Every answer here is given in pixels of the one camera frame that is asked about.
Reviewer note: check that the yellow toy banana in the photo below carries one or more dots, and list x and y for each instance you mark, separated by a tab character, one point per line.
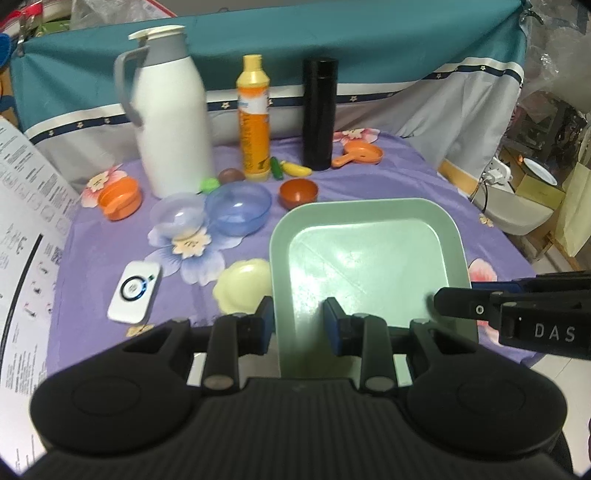
298	169

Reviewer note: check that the green square plate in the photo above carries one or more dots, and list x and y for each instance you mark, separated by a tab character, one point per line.
369	258

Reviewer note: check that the clear plastic bag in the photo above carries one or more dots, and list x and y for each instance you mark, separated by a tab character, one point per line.
106	11

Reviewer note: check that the white power plug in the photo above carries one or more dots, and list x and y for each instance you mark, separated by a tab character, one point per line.
496	174

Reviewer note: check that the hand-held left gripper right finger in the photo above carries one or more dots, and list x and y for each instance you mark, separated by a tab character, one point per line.
331	324

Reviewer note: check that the orange bowl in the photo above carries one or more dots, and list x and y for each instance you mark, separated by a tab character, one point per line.
298	191

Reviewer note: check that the white instruction sheet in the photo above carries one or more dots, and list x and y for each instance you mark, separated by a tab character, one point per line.
18	207

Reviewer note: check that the orange toy pot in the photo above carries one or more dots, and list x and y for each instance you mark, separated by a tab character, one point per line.
120	198

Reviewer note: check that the orange toy pan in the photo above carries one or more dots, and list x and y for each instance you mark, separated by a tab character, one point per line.
364	153

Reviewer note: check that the blue translucent bowl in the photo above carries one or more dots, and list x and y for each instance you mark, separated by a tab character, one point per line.
238	207

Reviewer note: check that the teal and grey curtain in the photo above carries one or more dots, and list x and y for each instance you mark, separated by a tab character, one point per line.
369	37

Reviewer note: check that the yellowish cardboard box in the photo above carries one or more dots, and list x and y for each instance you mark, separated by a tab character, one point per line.
535	193

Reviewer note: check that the blue plastic scoop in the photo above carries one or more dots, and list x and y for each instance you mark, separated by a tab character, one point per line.
4	50

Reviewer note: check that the crumpled plastic sheet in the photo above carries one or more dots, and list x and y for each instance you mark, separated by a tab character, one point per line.
563	46

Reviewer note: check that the white thermos jug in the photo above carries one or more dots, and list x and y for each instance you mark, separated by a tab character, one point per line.
171	115

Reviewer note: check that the black thermos flask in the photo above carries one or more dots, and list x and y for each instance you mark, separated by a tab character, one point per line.
318	115

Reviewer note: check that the small green toy vegetable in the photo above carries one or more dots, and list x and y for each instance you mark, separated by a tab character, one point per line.
210	184

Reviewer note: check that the brown toy fruit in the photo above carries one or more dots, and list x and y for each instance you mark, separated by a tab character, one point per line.
231	175

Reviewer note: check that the white power bank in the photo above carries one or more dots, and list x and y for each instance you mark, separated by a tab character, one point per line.
134	290

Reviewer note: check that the white plate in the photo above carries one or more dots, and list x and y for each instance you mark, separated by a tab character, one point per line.
538	170

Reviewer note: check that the cream flower-shaped plate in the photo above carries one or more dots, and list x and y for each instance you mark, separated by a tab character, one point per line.
242	286

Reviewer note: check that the green toy cucumber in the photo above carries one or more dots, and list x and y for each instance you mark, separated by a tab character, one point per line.
277	170

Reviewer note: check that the purple floral tablecloth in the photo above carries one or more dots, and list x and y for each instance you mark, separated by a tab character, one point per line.
392	184

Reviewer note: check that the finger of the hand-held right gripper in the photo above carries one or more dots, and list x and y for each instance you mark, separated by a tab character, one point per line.
461	307
503	286

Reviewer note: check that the clear translucent bowl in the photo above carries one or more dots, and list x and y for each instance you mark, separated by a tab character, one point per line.
178	214

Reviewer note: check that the yellow detergent bottle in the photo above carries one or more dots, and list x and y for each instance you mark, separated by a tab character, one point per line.
254	138

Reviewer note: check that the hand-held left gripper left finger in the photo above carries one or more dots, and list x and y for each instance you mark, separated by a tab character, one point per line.
265	324

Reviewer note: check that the yellow paper bag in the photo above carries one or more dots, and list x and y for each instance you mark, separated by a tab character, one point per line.
577	217

